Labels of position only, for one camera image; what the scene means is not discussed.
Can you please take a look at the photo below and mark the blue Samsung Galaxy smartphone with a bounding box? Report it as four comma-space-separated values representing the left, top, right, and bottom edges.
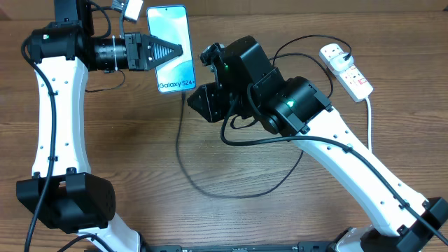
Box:
147, 5, 196, 93

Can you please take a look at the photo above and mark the black USB charging cable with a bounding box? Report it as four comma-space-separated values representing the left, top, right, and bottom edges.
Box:
174, 34, 353, 200

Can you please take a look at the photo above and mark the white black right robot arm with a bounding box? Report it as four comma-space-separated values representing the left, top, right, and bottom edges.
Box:
188, 36, 447, 251

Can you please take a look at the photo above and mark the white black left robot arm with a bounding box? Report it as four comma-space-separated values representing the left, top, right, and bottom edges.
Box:
16, 0, 184, 251

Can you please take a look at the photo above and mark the white charger plug adapter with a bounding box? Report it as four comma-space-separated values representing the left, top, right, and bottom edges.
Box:
329, 52, 354, 75

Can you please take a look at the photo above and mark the white power extension strip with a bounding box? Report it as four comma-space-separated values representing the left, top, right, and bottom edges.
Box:
319, 43, 373, 102

